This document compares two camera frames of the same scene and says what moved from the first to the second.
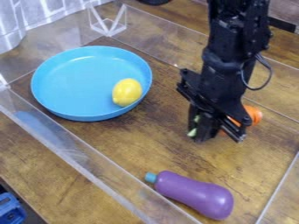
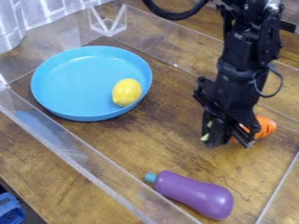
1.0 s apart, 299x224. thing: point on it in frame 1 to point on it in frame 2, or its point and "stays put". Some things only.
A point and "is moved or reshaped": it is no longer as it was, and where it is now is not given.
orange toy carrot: (256, 115) is moved or reshaped
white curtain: (22, 15) stays put
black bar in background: (282, 24) stays put
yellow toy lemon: (126, 92) stays put
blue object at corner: (13, 212) stays put
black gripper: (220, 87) to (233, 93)
